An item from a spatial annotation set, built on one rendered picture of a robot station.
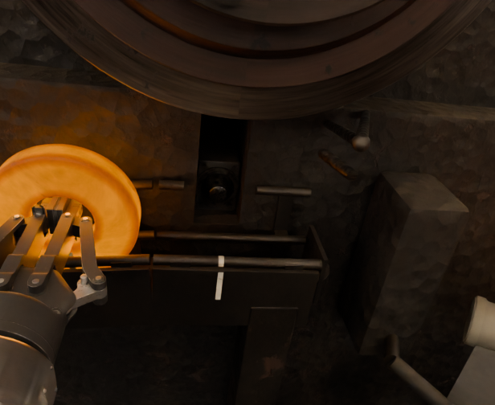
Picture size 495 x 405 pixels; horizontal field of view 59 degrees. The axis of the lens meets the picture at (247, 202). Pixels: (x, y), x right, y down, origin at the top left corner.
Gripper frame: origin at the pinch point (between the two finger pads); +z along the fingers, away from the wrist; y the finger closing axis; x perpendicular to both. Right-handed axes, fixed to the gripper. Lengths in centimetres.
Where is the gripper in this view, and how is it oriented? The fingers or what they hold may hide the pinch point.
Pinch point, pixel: (64, 202)
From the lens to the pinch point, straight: 50.0
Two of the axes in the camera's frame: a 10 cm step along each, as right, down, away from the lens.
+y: 9.9, 0.4, 1.6
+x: 1.2, -8.3, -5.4
